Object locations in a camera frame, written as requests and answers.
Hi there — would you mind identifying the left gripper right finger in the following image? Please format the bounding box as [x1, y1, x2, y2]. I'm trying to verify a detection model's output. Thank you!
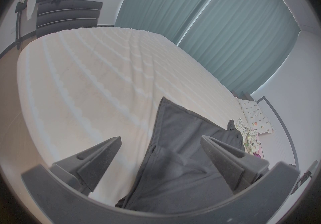
[201, 135, 270, 191]

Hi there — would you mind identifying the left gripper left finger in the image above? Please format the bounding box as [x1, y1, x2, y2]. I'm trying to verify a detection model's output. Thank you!
[51, 136, 122, 192]

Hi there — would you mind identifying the black T-shirt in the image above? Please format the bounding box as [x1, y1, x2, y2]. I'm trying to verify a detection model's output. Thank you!
[115, 96, 245, 212]

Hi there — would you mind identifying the bed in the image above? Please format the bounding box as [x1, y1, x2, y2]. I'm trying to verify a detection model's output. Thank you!
[16, 26, 299, 208]

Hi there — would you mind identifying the pink garment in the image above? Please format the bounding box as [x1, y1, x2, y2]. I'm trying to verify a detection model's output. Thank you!
[253, 135, 264, 159]

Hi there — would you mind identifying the white printed pyjama top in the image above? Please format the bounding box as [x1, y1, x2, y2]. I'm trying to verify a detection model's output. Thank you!
[236, 118, 260, 154]

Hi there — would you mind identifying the white printed pillow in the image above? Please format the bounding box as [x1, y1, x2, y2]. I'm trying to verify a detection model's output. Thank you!
[238, 99, 273, 134]

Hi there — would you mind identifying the grey bedside table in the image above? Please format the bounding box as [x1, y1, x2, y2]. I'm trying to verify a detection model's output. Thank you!
[231, 90, 252, 101]

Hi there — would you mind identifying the black chest of drawers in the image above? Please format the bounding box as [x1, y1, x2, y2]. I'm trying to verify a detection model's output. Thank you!
[15, 0, 103, 49]

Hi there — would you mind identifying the white garment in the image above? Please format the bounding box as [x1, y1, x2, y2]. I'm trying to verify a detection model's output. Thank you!
[26, 0, 38, 21]

